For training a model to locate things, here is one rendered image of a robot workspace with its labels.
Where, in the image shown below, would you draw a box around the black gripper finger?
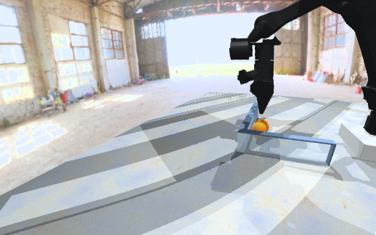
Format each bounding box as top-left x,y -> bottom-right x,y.
251,92 -> 273,114

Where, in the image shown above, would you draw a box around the clear glass corner walls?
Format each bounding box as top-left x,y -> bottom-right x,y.
237,133 -> 335,166

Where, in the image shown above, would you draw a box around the translucent yellow ball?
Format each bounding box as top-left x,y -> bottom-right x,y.
252,123 -> 267,131

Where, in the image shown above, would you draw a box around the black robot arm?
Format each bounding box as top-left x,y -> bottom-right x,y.
229,0 -> 376,136

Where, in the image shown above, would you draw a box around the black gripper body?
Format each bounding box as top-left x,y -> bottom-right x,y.
250,60 -> 274,94

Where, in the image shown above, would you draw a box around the light blue l-shaped bar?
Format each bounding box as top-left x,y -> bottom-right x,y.
237,102 -> 336,166

